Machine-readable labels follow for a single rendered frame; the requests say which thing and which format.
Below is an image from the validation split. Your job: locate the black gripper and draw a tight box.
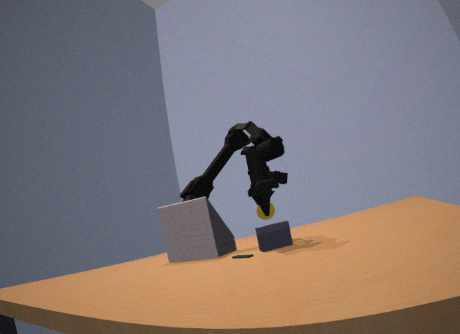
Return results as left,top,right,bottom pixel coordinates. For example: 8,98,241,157
248,163,279,216

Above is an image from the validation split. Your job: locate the gold coin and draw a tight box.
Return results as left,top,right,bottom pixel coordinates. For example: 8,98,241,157
257,203,275,220

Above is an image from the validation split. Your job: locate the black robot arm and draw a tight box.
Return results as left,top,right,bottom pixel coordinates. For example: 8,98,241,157
180,121,288,202

